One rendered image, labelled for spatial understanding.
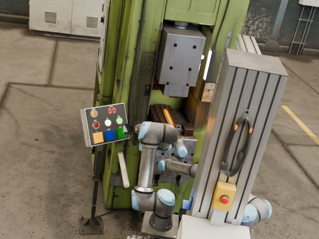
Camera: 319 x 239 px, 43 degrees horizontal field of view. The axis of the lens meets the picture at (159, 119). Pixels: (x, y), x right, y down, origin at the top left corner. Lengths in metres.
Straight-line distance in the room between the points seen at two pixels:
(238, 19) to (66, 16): 5.49
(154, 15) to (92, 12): 5.29
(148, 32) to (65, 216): 1.80
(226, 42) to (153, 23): 0.62
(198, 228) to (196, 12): 1.74
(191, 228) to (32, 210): 2.15
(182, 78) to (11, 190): 1.99
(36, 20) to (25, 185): 4.84
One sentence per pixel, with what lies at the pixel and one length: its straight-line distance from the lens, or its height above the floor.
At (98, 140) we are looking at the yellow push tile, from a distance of 2.99.
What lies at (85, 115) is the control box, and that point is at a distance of 2.97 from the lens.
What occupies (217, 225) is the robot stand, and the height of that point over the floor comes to 1.23.
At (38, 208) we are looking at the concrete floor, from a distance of 3.91.
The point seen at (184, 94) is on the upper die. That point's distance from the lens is 3.21.
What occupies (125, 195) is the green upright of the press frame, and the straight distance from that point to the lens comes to 3.83.
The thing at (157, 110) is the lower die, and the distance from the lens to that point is 3.57.
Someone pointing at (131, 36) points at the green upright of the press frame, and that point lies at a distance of 3.11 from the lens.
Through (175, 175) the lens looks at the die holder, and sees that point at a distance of 3.54.
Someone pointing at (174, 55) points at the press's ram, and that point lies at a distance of 3.07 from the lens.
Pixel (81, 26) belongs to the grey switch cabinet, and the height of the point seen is 0.28.
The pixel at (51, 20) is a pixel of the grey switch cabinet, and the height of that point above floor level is 0.33.
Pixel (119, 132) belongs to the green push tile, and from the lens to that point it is 3.08.
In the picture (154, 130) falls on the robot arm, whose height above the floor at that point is 1.41.
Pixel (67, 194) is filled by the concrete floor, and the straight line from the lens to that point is 4.06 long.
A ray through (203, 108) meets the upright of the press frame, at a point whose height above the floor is 1.11.
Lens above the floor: 2.53
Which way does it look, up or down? 27 degrees down
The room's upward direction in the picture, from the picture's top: 10 degrees clockwise
